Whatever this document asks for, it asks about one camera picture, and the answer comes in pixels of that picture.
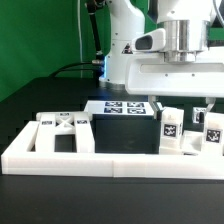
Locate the black cable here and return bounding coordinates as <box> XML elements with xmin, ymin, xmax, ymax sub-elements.
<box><xmin>49</xmin><ymin>60</ymin><xmax>105</xmax><ymax>78</ymax></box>

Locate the white sheet with markers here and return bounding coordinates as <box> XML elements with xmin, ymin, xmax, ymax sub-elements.
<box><xmin>84</xmin><ymin>100</ymin><xmax>154</xmax><ymax>116</ymax></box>

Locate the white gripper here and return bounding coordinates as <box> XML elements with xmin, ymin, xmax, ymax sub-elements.
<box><xmin>125</xmin><ymin>28</ymin><xmax>224</xmax><ymax>121</ymax></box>

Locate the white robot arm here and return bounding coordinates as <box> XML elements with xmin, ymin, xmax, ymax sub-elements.
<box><xmin>86</xmin><ymin>0</ymin><xmax>224</xmax><ymax>114</ymax></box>

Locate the white chair back frame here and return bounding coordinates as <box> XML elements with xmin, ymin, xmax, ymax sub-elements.
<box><xmin>35</xmin><ymin>111</ymin><xmax>95</xmax><ymax>153</ymax></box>

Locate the white cable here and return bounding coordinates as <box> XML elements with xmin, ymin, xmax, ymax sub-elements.
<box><xmin>77</xmin><ymin>0</ymin><xmax>84</xmax><ymax>79</ymax></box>

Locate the white U-shaped fence frame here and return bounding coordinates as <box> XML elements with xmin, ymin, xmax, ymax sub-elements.
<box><xmin>1</xmin><ymin>121</ymin><xmax>224</xmax><ymax>180</ymax></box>

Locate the white chair seat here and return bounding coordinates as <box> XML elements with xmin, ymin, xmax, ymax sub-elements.
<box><xmin>158</xmin><ymin>129</ymin><xmax>214</xmax><ymax>156</ymax></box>

